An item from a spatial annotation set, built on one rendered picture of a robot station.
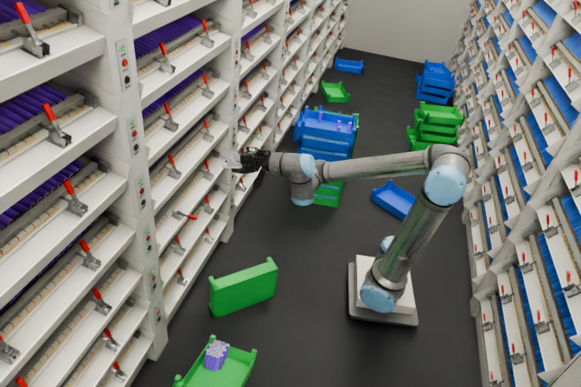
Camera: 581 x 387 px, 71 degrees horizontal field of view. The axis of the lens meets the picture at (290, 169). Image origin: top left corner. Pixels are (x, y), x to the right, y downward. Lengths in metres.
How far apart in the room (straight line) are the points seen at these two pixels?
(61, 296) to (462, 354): 1.64
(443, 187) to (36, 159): 1.07
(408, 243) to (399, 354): 0.64
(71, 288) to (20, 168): 0.39
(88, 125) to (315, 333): 1.34
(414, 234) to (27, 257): 1.13
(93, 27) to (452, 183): 1.04
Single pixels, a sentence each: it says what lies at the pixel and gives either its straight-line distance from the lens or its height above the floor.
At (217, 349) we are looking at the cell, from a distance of 1.78.
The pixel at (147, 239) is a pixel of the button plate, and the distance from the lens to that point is 1.38.
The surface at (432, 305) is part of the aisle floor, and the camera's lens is 2.23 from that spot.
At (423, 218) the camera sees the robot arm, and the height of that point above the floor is 0.76.
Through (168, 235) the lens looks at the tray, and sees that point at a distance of 1.54.
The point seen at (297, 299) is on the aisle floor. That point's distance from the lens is 2.04.
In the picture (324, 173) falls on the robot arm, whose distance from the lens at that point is 1.67.
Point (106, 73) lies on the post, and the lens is 1.04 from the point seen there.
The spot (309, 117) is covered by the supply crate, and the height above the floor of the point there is 0.49.
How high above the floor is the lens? 1.63
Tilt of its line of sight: 35 degrees down
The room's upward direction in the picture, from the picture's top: 8 degrees clockwise
